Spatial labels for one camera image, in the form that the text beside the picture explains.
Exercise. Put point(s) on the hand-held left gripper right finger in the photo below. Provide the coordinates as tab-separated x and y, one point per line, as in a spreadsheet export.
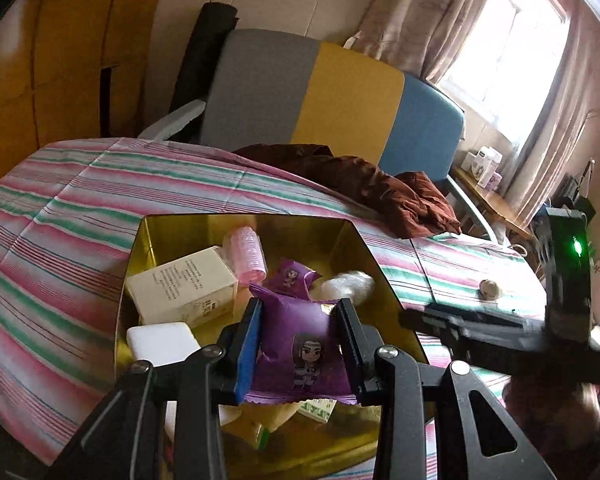
350	350

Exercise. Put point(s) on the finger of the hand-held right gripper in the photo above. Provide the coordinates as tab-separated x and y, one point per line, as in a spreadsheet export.
495	316
430	325

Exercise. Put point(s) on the black rolled mat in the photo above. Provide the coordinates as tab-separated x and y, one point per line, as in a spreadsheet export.
205	50

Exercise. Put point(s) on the pale patterned curtain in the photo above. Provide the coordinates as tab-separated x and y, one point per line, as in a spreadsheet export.
420	15
560	110

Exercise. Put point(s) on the wooden wardrobe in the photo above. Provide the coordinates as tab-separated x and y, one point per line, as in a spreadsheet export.
55	60

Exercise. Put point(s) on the dark red cloth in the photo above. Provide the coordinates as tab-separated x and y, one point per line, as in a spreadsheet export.
380	185

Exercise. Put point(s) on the white rectangular block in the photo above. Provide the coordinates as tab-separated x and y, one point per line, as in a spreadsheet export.
160	340

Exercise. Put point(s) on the striped tablecloth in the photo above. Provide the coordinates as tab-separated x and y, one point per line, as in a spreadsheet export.
55	240

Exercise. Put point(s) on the cream green cardboard box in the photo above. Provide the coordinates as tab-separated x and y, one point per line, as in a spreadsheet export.
180	285

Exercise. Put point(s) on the gold tin box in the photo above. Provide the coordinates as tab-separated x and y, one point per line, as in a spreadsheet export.
190	235

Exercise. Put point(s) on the grey yellow blue armchair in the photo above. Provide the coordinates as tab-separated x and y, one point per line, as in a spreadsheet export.
260	90

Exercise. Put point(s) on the large purple snack packet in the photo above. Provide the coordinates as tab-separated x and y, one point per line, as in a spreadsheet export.
300	330

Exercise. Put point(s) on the plastic-wrapped white ball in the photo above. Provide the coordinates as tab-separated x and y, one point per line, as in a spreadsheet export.
347	287

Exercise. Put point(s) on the purple printed box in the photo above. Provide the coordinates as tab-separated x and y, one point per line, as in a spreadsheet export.
495	181

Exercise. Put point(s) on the white printed box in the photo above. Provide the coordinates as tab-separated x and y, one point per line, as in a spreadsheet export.
480	162

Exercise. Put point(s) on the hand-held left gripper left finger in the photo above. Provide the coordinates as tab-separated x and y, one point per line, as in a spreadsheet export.
247	355

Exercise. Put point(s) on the small purple snack packet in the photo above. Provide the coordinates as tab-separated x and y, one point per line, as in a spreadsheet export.
290	275

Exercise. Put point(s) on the pink ribbed plastic roll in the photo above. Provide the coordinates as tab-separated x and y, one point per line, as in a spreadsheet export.
247	255

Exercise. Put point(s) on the small beige walnut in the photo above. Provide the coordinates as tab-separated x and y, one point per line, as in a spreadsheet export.
490	289

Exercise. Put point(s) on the bright window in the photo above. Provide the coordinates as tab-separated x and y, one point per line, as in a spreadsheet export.
510	45

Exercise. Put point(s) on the wooden desk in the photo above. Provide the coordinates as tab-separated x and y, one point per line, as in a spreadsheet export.
495	205

